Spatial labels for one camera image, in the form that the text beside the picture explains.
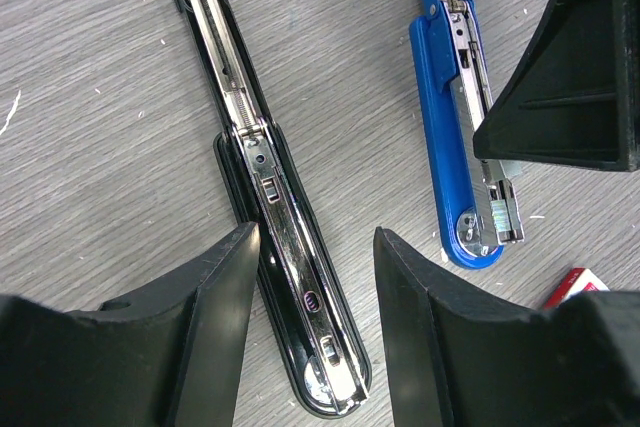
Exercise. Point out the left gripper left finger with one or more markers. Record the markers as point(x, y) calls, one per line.
point(168, 353)

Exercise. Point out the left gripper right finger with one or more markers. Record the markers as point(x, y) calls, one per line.
point(457, 355)

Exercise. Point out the red white staple box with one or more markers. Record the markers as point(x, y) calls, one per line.
point(577, 280)

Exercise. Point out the blue stapler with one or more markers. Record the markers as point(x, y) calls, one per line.
point(455, 98)

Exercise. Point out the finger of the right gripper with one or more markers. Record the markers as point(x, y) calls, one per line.
point(573, 98)

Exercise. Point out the silver staple strip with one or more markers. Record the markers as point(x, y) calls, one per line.
point(500, 215)

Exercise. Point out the black stapler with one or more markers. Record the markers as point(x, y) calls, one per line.
point(322, 350)

